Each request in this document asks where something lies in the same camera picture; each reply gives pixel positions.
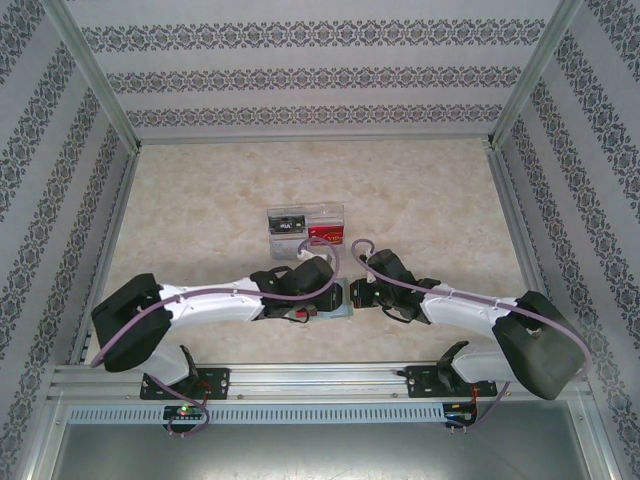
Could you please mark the red credit card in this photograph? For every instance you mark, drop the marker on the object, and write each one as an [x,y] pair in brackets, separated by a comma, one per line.
[327,234]

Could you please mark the aluminium table side rail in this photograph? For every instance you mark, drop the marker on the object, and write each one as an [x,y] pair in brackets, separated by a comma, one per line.
[505,190]

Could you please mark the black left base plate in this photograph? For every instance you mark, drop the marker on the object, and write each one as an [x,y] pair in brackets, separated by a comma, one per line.
[217,385]

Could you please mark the black credit card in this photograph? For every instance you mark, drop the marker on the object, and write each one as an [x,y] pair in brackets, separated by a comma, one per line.
[287,226]

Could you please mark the controller board with green light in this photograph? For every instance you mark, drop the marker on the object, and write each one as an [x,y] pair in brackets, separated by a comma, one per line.
[185,412]

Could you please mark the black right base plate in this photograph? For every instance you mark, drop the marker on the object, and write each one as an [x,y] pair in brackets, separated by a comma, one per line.
[417,382]

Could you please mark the grey metal sheet panel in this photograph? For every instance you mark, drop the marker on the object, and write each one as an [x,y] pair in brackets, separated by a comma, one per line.
[320,455]

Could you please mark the small controller board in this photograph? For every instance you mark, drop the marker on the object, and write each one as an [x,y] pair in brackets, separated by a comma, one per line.
[457,414]

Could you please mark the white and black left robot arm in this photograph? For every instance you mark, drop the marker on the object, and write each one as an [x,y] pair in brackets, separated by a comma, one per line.
[215,302]

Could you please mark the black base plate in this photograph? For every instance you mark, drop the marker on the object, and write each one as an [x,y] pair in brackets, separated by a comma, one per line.
[217,385]
[417,382]

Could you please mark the clear plastic organizer box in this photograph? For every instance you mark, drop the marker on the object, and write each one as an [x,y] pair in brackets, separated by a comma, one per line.
[327,212]

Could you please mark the aluminium frame post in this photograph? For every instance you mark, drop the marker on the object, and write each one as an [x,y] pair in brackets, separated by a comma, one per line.
[537,75]
[95,75]

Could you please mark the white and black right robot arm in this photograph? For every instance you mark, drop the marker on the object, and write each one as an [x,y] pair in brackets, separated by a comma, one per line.
[465,315]

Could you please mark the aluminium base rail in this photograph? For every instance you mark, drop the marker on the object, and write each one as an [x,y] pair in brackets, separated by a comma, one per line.
[320,380]

